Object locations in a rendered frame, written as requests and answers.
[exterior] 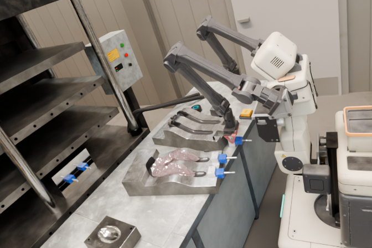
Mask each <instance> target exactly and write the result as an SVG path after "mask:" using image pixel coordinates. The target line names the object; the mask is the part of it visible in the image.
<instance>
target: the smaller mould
mask: <svg viewBox="0 0 372 248"><path fill-rule="evenodd" d="M140 238H141V234H140V232H139V231H138V229H137V227H136V226H134V225H131V224H128V223H125V222H123V221H120V220H117V219H115V218H112V217H109V216H105V217H104V219H103V220H102V221H101V222H100V223H99V224H98V226H97V227H96V228H95V229H94V231H93V232H92V233H91V234H90V235H89V236H88V237H87V239H86V240H85V241H84V244H85V245H86V246H87V248H134V247H135V245H136V243H137V242H138V241H139V239H140Z"/></svg>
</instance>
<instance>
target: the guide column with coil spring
mask: <svg viewBox="0 0 372 248"><path fill-rule="evenodd" d="M0 147H1V148H2V149H3V151H4V152H5V154H6V155H7V156H8V158H9V159H10V160H11V161H12V163H13V164H14V165H15V167H16V168H17V169H18V170H19V172H20V173H21V175H22V176H23V177H24V179H25V180H26V181H27V182H28V184H29V185H30V186H31V188H32V189H33V190H34V191H35V193H36V194H37V196H38V197H39V198H40V200H41V201H42V202H43V203H44V205H45V206H46V207H47V208H48V210H49V211H50V212H51V214H56V213H57V212H58V211H59V210H60V206H59V205H58V204H57V202H56V201H55V199H54V198H53V197H52V195H51V194H50V193H49V191H48V190H47V188H46V187H45V186H44V184H43V183H42V181H41V180H40V179H39V177H38V176H37V175H36V173H35V172H34V171H33V169H32V168H31V166H30V165H29V164H28V162H27V161H26V160H25V158H24V157H23V156H22V154H21V153H20V151H19V150H18V148H17V147H16V146H15V144H14V143H13V142H12V140H11V139H10V138H9V136H8V135H7V134H6V132H5V131H4V129H3V128H2V126H1V125H0Z"/></svg>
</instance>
